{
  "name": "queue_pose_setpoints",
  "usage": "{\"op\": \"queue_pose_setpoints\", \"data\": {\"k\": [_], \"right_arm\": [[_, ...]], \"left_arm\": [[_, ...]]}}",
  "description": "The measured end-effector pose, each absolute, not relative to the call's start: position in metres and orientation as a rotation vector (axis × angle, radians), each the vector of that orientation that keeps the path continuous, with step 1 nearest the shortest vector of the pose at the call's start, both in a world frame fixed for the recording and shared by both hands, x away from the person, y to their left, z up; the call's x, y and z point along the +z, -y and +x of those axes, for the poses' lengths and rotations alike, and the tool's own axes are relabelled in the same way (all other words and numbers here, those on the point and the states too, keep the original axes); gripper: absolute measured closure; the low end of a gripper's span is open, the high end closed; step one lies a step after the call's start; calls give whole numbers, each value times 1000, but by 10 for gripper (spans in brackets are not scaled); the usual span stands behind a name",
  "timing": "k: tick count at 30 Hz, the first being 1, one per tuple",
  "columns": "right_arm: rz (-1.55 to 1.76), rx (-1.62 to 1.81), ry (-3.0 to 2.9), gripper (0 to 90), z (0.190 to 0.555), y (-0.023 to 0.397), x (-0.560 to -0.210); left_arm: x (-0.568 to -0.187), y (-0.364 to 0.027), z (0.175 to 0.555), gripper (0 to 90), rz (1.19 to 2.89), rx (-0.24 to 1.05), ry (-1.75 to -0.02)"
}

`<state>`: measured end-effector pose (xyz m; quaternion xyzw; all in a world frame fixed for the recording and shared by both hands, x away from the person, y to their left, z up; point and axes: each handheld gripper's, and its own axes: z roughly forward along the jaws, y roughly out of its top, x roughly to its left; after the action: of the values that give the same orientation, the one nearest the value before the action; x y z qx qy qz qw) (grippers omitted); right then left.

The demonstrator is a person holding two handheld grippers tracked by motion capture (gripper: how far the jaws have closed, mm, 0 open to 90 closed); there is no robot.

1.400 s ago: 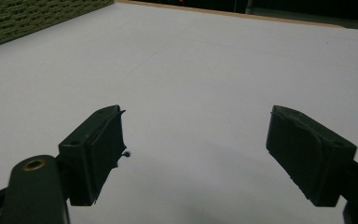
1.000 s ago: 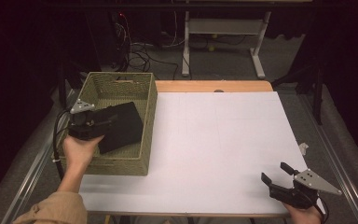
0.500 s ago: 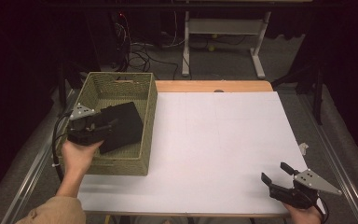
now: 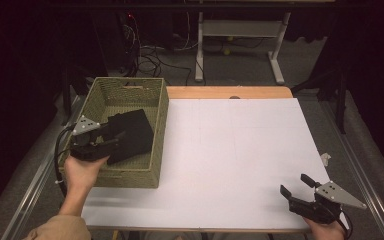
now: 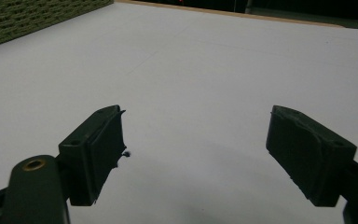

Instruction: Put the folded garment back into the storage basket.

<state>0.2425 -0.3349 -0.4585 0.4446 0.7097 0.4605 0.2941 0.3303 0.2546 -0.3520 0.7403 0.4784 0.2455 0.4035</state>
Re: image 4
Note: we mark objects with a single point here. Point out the black metal stand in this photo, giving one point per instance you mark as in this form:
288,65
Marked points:
341,100
67,96

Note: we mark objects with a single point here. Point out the white table sheet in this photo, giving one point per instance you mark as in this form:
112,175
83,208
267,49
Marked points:
240,150

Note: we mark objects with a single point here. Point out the yellow tennis ball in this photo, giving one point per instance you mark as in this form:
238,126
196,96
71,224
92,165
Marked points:
230,38
227,52

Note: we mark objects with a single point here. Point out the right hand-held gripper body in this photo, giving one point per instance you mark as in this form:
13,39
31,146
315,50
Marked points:
320,208

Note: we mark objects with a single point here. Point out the black cloth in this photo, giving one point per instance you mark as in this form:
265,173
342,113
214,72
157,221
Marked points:
135,133

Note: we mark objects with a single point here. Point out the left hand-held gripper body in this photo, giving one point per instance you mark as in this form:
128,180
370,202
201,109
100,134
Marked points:
90,148

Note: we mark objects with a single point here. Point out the white metal desk frame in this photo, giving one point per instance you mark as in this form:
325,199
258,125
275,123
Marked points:
241,28

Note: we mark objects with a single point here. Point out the crumpled white paper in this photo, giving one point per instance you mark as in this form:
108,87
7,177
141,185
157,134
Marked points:
325,158

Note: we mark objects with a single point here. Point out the person's right hand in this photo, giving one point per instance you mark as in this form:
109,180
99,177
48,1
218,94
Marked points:
328,231

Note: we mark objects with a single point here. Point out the metal floor rail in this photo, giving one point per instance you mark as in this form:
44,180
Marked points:
36,180
363,176

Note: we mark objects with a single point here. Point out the green woven basket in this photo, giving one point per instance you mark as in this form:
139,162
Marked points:
130,90

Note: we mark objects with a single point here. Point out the wooden table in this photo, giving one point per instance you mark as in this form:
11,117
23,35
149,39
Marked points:
213,92

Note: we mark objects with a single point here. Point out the person's left hand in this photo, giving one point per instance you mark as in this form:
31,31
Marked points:
80,175

